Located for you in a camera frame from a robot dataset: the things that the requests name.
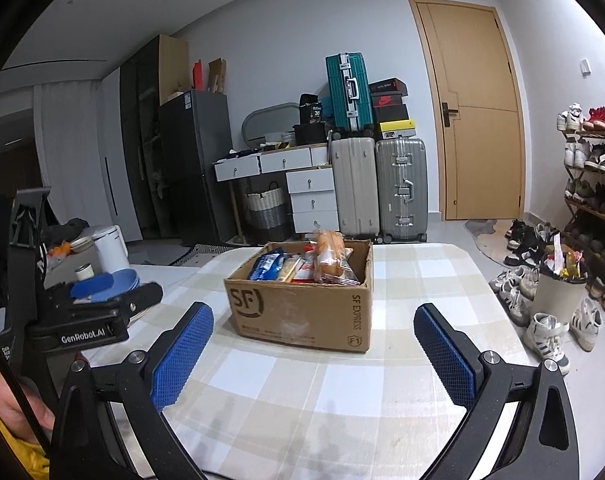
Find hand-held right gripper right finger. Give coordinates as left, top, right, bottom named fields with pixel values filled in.
left=415, top=304, right=581, bottom=480

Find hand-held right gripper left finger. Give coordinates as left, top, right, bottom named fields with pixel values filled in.
left=49, top=301, right=216, bottom=480

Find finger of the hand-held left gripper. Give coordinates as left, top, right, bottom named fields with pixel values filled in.
left=72, top=282, right=164, bottom=318
left=70, top=274, right=116, bottom=302

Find blue cookie packet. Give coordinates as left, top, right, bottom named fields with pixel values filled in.
left=249, top=251, right=286, bottom=282

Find brown cardboard box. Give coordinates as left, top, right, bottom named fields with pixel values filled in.
left=224, top=239, right=374, bottom=354

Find clear cracker packet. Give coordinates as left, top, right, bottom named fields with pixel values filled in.
left=279, top=255, right=304, bottom=282

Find orange bread packet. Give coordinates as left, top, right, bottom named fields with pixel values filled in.
left=312, top=230, right=361, bottom=286

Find person's left forearm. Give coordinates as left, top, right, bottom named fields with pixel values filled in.
left=0, top=367, right=50, bottom=480

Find person's left hand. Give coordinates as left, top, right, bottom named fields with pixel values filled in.
left=0, top=377, right=57, bottom=443

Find blue bowl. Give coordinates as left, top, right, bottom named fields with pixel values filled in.
left=90, top=268, right=140, bottom=305

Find white kettle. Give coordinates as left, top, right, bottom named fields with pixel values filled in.
left=92, top=225, right=131, bottom=274

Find dark cloth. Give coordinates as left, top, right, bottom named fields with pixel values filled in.
left=47, top=219, right=90, bottom=256

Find black and white patterned rug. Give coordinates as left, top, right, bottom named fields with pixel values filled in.
left=171, top=242, right=218, bottom=267

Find white high-top sneaker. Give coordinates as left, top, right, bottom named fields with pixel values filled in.
left=523, top=312, right=571, bottom=376
left=569, top=297, right=604, bottom=352

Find white curtain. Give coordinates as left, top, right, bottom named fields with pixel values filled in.
left=32, top=82, right=104, bottom=228

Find white trash bin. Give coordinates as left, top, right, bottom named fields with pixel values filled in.
left=529, top=232, right=589, bottom=332

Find white wardrobe door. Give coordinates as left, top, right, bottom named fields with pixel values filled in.
left=101, top=67, right=144, bottom=242

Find pile of scattered sneakers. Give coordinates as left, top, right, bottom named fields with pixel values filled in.
left=489, top=217, right=550, bottom=328

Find dark grey refrigerator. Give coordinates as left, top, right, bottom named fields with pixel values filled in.
left=158, top=90, right=239, bottom=247

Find woven laundry basket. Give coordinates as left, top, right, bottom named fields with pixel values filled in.
left=245, top=182, right=290, bottom=243

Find black cabinet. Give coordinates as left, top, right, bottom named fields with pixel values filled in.
left=120, top=35, right=190, bottom=241

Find silver suitcase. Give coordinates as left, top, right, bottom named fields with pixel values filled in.
left=375, top=137, right=428, bottom=243

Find beige suitcase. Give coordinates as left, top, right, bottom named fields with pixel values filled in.
left=331, top=136, right=380, bottom=238

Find white drawer dresser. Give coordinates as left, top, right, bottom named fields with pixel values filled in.
left=213, top=142, right=340, bottom=233

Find grey oval mirror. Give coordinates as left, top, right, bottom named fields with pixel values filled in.
left=242, top=102, right=300, bottom=148

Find wooden door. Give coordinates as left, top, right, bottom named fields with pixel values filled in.
left=409, top=0, right=525, bottom=221

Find black storage box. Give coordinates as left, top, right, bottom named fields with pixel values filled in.
left=293, top=124, right=330, bottom=146

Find brown cardboard sheet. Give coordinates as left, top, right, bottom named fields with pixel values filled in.
left=157, top=35, right=190, bottom=106

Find assorted shelved shoes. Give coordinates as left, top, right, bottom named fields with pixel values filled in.
left=556, top=100, right=605, bottom=316

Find plain dark shoe box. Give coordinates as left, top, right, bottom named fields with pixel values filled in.
left=373, top=105, right=410, bottom=123

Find black printed bag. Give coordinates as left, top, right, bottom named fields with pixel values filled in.
left=299, top=93, right=325, bottom=126

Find metal shoe rack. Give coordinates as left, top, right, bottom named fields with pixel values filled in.
left=557, top=102, right=605, bottom=313

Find teal suitcase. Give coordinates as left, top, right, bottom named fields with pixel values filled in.
left=325, top=52, right=375, bottom=136

